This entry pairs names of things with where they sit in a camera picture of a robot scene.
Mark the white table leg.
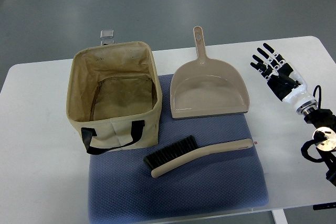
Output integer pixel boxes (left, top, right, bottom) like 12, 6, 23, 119
271, 209, 288, 224

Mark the yellow fabric bag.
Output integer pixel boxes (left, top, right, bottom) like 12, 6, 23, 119
66, 41, 162, 155

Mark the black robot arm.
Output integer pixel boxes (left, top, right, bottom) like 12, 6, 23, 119
301, 109, 335, 185

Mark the blue textured mat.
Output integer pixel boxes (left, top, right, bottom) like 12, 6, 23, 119
88, 75, 268, 223

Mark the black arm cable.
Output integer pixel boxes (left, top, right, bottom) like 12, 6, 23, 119
312, 84, 324, 110

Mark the clear floor plate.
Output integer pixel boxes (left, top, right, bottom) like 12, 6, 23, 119
100, 29, 114, 46

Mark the black desk control panel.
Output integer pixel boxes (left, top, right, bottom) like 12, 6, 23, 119
312, 202, 336, 211

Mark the pink hand broom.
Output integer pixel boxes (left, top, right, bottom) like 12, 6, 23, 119
143, 135, 254, 178

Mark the pink dustpan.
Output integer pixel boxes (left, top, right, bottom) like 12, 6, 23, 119
170, 26, 250, 119

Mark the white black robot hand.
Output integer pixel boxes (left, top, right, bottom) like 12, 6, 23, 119
250, 43, 318, 115

